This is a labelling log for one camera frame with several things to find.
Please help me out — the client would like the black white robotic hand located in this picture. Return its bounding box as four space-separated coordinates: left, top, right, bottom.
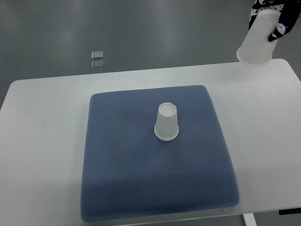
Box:
248 0 301 42

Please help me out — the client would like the white paper cup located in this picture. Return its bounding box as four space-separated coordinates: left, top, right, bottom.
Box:
154 102 179 141
237 9 280 67

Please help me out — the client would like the white paper cup on cushion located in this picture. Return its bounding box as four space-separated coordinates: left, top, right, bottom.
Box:
154 102 179 141

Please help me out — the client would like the upper metal floor plate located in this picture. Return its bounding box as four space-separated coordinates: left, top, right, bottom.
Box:
91 50 103 59

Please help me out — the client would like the black table control panel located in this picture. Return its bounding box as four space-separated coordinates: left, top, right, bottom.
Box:
278 208 301 215

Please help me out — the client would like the white table leg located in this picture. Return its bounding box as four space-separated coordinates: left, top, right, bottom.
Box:
243 213 257 226

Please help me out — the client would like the blue textured foam cushion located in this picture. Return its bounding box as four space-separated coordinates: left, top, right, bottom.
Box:
80 85 239 222

